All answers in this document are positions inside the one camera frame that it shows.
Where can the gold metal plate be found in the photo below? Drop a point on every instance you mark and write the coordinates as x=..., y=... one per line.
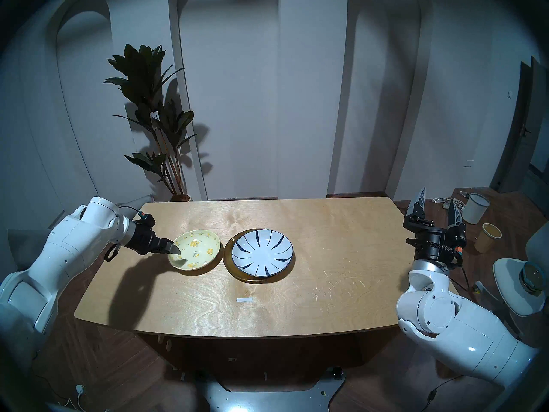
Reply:
x=229, y=267

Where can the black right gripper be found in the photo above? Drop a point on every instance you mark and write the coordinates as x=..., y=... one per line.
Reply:
x=437, y=241

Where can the pile of small floor clutter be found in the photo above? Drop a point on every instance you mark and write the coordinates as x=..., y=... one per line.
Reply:
x=441, y=201

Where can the terracotta plant pot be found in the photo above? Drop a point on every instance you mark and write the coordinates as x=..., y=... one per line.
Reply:
x=180, y=198

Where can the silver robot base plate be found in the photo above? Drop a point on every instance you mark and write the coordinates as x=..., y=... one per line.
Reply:
x=266, y=396

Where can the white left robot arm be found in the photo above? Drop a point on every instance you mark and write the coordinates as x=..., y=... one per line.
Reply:
x=64, y=248

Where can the glass bowl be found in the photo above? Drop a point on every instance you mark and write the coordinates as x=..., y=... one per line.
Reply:
x=532, y=280

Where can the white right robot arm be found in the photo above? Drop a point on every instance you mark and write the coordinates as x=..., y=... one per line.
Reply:
x=467, y=329

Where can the tan paper cup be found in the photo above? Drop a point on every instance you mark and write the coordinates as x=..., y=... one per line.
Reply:
x=485, y=241

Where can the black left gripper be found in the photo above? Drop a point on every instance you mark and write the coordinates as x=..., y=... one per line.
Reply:
x=143, y=237

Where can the tall green leafy plant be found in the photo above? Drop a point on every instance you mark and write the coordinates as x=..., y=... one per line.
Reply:
x=141, y=76

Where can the white office chair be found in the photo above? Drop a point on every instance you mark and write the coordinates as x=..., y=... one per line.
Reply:
x=510, y=286

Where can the white bucket with dark rim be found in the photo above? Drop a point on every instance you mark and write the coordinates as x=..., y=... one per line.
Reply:
x=474, y=209

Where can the rolled grey mat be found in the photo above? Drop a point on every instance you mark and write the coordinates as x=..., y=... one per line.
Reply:
x=25, y=248

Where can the dark door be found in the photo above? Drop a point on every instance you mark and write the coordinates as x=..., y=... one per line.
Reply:
x=521, y=158

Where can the yellow floral ceramic plate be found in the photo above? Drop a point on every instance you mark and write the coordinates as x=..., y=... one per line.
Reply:
x=197, y=246

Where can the white plate with blue stripes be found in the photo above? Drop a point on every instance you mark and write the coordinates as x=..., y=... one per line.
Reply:
x=262, y=252

